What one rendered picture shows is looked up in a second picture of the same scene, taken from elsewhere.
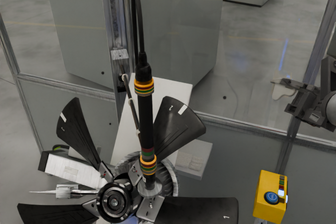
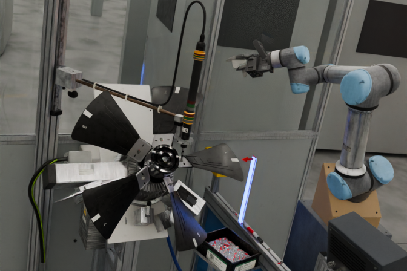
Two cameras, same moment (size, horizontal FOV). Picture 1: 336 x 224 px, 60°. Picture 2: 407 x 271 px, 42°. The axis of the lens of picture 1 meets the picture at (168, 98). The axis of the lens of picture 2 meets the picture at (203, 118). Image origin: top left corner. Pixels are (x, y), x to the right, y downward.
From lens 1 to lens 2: 1.68 m
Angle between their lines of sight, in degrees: 46
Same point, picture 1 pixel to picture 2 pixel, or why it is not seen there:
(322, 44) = (212, 49)
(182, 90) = (143, 91)
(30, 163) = not seen: outside the picture
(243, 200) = not seen: hidden behind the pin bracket
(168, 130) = (175, 104)
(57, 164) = (69, 170)
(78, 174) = (95, 172)
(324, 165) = not seen: hidden behind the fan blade
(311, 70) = (208, 71)
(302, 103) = (255, 63)
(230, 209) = (225, 148)
